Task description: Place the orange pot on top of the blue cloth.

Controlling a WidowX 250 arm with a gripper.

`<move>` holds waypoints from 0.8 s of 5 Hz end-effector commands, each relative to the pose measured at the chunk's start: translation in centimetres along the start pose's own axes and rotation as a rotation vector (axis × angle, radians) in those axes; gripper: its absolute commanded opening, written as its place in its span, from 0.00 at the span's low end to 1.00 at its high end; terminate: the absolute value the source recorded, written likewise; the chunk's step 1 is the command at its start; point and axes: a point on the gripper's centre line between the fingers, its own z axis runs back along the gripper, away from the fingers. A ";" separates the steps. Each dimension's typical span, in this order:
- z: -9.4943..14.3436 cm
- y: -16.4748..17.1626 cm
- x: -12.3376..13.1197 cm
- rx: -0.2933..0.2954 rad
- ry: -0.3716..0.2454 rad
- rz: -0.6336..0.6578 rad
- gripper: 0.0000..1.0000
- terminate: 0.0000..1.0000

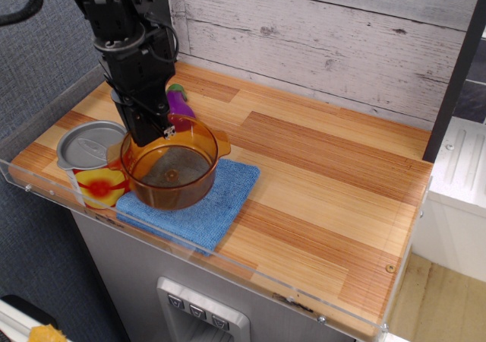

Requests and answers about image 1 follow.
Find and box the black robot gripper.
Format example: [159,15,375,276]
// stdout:
[99,26,175,147]

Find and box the orange transparent plastic pot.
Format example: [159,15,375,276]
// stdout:
[106,114,231,211]

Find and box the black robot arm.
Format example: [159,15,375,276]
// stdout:
[75,0,178,147]

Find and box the blue microfiber cloth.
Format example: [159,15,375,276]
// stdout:
[115,160,260,256]

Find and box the purple toy eggplant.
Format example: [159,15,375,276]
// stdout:
[166,84,196,136]

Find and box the red yellow peach can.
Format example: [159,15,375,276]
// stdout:
[56,120,128,209]

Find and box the clear acrylic table guard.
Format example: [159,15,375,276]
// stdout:
[7,52,436,341]

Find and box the toy fridge dispenser panel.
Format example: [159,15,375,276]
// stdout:
[156,277,251,341]

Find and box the yellow black object bottom left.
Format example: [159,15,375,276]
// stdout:
[1,295,69,341]

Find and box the white plastic side cabinet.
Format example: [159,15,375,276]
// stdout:
[412,117,485,281]

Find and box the black left frame post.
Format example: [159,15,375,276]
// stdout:
[145,0,179,63]

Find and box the black frame post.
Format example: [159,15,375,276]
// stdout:
[422,0,485,163]
[145,0,179,63]

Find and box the black braided cable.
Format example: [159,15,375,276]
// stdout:
[0,0,46,27]

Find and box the black right frame post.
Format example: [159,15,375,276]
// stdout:
[422,0,485,163]

